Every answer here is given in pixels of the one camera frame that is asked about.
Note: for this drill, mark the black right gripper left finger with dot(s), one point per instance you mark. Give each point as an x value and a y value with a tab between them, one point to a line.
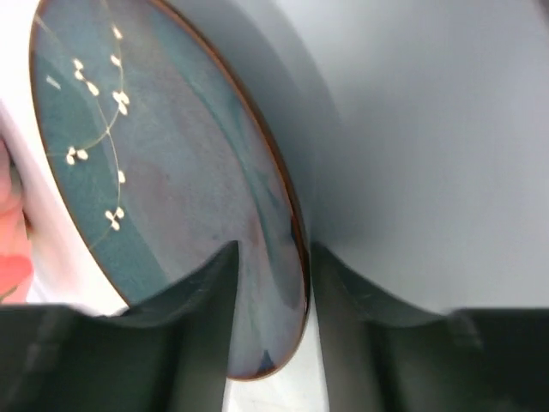
169	353

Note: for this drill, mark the pink plastic bag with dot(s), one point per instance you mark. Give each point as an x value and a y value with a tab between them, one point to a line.
16	263

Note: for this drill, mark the dark teal ceramic plate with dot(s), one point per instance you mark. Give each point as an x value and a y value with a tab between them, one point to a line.
161	159

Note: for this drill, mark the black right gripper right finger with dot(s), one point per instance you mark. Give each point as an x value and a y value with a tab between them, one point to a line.
382	354

